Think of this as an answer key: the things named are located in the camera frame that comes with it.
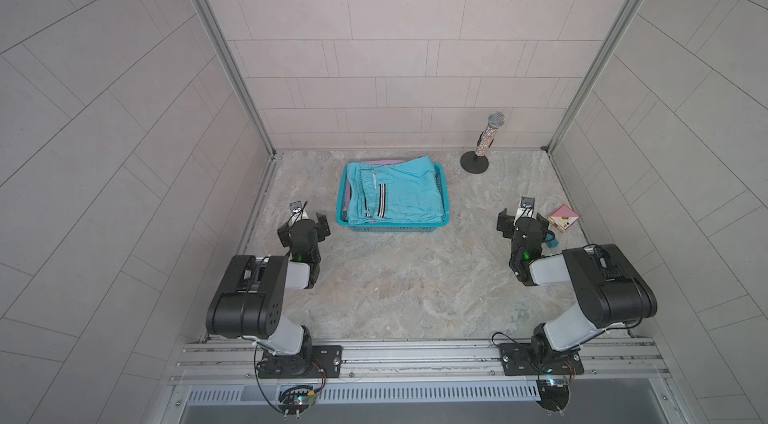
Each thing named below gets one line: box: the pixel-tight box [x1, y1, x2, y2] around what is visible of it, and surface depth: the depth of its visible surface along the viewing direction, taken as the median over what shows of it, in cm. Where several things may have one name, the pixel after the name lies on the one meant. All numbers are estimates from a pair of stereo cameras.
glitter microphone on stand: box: [460, 111, 506, 174], surface depth 103 cm
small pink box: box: [548, 204, 580, 233], surface depth 98 cm
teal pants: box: [346, 155, 445, 224], surface depth 93 cm
